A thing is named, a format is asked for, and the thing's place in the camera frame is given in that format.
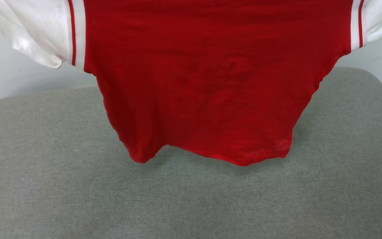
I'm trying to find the grey fabric sofa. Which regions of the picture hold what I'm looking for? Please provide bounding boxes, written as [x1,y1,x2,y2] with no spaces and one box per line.
[0,67,382,239]

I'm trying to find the red jersey with white sleeves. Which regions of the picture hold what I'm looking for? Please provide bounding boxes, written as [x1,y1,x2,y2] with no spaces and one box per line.
[0,0,382,167]

